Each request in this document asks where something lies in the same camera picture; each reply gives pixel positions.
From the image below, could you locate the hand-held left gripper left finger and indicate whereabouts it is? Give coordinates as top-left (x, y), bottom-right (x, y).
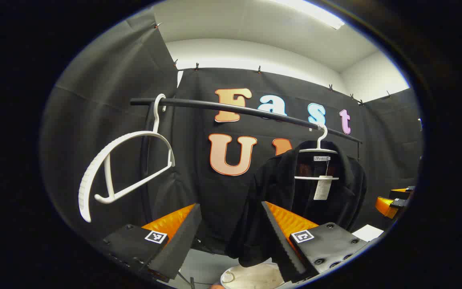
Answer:
top-left (102, 203), bottom-right (203, 281)

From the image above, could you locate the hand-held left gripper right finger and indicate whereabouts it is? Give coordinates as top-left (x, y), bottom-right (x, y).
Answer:
top-left (261, 201), bottom-right (370, 283)

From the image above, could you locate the white laundry hamper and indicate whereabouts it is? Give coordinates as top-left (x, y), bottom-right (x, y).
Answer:
top-left (220, 263), bottom-right (286, 289)

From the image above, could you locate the black knit garment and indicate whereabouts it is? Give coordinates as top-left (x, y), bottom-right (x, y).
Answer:
top-left (226, 140), bottom-right (368, 267)

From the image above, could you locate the white plastic hanger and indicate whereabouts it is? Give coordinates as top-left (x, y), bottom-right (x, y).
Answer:
top-left (294, 124), bottom-right (340, 181)
top-left (78, 94), bottom-right (175, 223)

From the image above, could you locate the black clothes rack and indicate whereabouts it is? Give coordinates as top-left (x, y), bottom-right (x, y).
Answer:
top-left (130, 98), bottom-right (363, 161)

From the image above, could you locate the white flat panel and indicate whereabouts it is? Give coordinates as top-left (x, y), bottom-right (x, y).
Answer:
top-left (351, 224), bottom-right (385, 242)

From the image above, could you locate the black backdrop cloth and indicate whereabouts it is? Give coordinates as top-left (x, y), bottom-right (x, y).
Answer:
top-left (41, 12), bottom-right (423, 257)

